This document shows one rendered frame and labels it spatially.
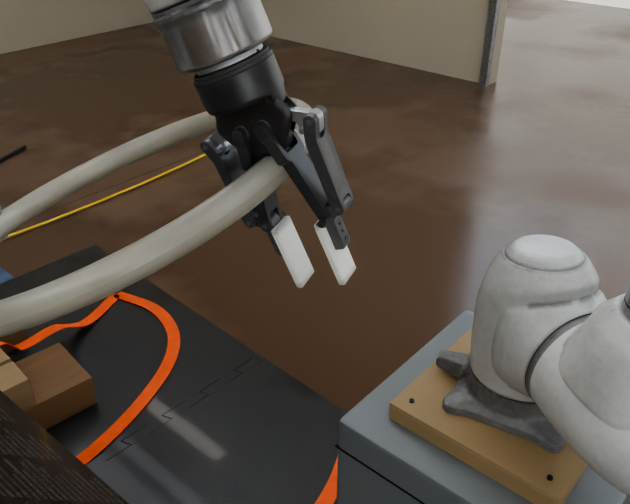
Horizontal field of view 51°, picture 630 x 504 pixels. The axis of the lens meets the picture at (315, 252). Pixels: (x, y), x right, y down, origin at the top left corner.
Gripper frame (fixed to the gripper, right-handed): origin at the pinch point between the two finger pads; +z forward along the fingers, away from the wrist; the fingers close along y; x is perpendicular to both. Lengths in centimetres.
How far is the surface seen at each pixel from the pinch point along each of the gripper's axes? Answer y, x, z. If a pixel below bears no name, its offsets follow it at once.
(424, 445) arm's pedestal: 7.9, -15.5, 44.5
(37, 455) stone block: 67, 6, 30
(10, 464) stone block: 62, 12, 25
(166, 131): 31.3, -20.1, -10.5
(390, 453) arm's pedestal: 11.9, -12.2, 43.0
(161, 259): 3.4, 14.6, -9.2
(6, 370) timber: 154, -37, 51
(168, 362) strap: 140, -77, 83
